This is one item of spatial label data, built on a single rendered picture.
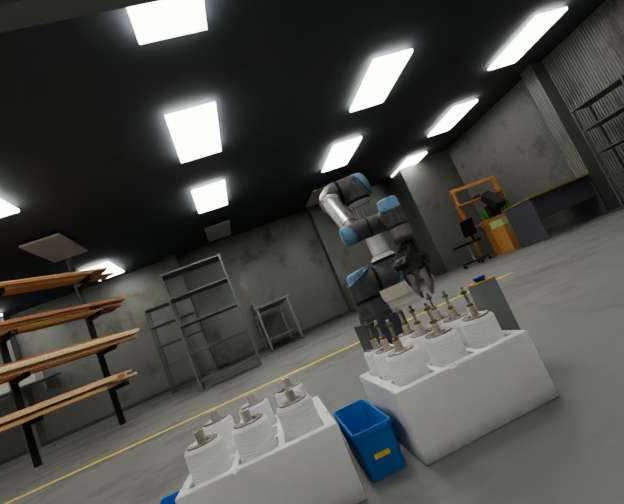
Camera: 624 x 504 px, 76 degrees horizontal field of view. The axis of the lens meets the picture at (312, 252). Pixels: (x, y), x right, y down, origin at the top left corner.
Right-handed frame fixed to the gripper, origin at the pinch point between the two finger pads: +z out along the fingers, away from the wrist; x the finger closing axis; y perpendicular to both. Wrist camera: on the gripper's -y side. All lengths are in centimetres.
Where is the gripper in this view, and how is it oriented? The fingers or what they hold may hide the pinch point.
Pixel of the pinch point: (425, 292)
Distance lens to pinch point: 140.0
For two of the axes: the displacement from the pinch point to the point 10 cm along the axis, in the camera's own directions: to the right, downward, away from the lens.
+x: -7.1, 3.9, 5.9
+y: 5.9, -1.3, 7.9
